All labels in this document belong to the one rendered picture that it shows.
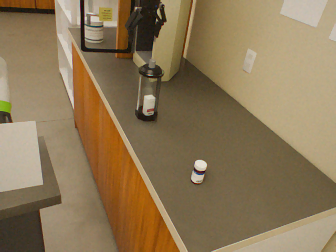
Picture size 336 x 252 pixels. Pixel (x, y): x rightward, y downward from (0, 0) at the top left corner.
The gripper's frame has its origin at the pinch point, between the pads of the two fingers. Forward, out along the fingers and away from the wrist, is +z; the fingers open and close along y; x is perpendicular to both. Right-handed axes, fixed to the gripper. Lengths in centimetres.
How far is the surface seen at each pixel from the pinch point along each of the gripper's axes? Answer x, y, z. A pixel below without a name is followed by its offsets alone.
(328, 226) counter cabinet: 105, -21, 12
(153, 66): 18.7, 6.6, -0.5
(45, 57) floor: -234, -22, 217
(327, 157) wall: 85, -38, 4
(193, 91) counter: 16.4, -29.0, 31.5
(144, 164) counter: 51, 28, 11
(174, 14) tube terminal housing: -11.7, -25.7, 0.8
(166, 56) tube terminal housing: -4.6, -21.9, 21.9
